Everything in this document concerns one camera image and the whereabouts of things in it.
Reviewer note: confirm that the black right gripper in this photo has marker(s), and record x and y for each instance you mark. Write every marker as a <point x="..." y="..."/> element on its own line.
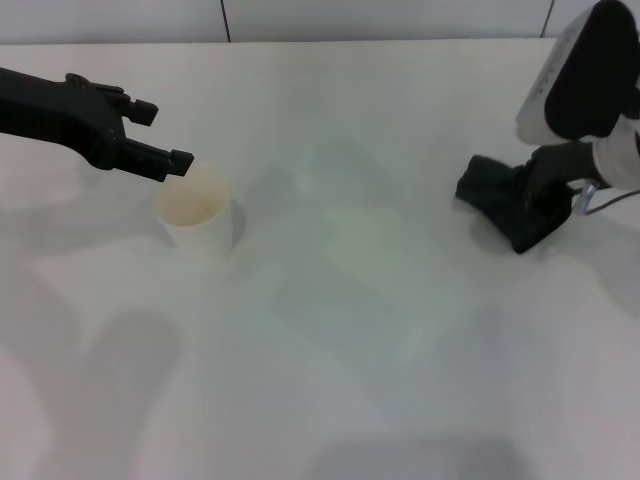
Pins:
<point x="565" y="162"/>

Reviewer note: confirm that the right wrist camera housing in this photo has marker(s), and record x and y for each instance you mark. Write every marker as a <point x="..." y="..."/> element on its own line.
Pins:
<point x="585" y="75"/>

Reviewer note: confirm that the white paper cup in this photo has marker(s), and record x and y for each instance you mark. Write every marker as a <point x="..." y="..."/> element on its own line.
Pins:
<point x="200" y="220"/>

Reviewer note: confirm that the dark blue rag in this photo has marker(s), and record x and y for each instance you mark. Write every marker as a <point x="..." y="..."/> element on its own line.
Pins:
<point x="495" y="200"/>

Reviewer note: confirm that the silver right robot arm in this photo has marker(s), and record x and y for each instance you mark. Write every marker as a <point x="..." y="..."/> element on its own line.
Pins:
<point x="620" y="155"/>

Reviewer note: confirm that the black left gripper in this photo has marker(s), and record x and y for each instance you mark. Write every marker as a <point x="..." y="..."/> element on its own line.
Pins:
<point x="60" y="120"/>

